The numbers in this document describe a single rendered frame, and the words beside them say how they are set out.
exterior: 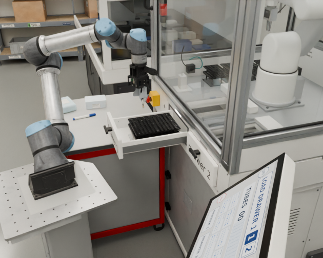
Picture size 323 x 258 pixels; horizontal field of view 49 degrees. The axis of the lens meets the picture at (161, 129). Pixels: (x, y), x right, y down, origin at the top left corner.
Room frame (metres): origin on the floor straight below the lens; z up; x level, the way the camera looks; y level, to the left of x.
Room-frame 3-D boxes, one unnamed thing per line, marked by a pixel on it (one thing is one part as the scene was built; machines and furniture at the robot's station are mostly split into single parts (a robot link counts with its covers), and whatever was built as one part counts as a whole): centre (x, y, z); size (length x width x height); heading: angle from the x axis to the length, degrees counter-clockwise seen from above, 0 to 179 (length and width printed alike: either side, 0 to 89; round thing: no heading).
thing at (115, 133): (1.48, 0.23, 0.87); 0.29 x 0.02 x 0.11; 18
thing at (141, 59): (1.63, 0.10, 1.21); 0.08 x 0.08 x 0.05
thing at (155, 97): (1.89, 0.04, 0.88); 0.07 x 0.05 x 0.07; 18
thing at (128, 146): (1.54, 0.03, 0.86); 0.40 x 0.26 x 0.06; 108
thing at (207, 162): (1.28, -0.17, 0.87); 0.29 x 0.02 x 0.11; 18
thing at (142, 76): (1.62, 0.11, 1.13); 0.09 x 0.08 x 0.12; 141
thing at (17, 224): (1.22, 0.49, 0.70); 0.45 x 0.44 x 0.12; 120
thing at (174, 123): (1.54, 0.04, 0.87); 0.22 x 0.18 x 0.06; 108
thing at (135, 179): (1.88, 0.34, 0.38); 0.62 x 0.58 x 0.76; 18
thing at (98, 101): (2.03, 0.42, 0.79); 0.13 x 0.09 x 0.05; 104
